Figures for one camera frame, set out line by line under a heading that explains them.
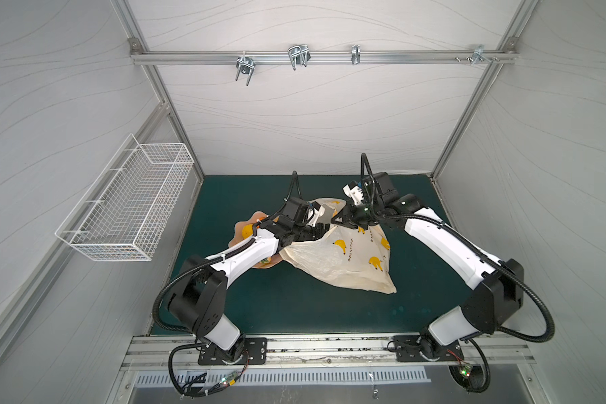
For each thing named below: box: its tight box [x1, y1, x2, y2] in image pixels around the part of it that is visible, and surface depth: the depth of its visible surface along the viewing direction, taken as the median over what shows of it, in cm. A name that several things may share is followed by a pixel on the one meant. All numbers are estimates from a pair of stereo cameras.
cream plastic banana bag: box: [279, 197, 398, 294], surface depth 75 cm
